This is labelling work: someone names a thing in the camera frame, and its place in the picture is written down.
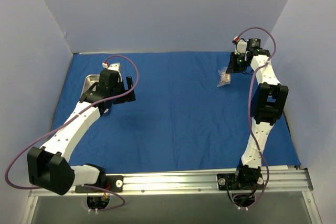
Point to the aluminium front rail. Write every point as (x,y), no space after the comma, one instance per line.
(281,179)

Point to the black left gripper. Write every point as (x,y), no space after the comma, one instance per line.
(125,94)

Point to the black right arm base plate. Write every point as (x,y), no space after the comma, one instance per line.
(232,181)

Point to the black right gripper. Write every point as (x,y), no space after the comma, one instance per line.
(234,64)

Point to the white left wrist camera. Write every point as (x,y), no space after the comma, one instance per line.
(115,67)

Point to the metal surgical instrument tray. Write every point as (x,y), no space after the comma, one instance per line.
(90,82)

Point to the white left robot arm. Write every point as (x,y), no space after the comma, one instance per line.
(48,166)

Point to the suture packets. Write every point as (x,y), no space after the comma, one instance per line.
(224,77)

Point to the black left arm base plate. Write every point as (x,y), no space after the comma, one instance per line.
(112,183)

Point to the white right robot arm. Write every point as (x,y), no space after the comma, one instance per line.
(266,104)

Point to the blue surgical drape cloth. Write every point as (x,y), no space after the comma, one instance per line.
(181,119)

